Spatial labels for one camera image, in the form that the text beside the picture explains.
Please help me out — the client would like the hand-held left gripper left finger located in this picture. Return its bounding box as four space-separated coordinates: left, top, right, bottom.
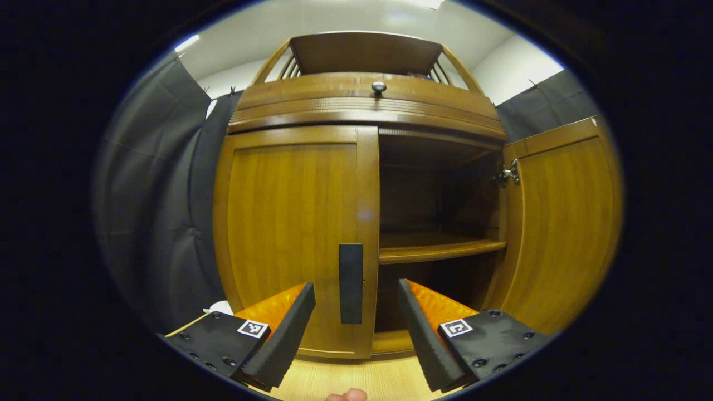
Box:
159 282 316 392

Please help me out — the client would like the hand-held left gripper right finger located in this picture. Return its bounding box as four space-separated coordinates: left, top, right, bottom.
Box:
397 278 558 393

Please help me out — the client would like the wooden cabinet door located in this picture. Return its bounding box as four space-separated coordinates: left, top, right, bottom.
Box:
213 125 380 360
484 115 623 336

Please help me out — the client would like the wooden double-door shoe cabinet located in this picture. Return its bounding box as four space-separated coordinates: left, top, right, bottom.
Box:
226 31 509 357

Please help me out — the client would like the metal door hinge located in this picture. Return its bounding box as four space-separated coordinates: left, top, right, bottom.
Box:
497 160 521 186

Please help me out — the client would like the wooden inner shelf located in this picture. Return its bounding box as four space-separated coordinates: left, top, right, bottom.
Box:
380 233 507 265

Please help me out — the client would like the black backdrop cloth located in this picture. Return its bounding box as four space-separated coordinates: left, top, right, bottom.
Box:
94 56 605 335

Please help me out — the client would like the wooden drawer with black knob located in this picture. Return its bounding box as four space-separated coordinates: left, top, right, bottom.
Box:
234 72 499 120

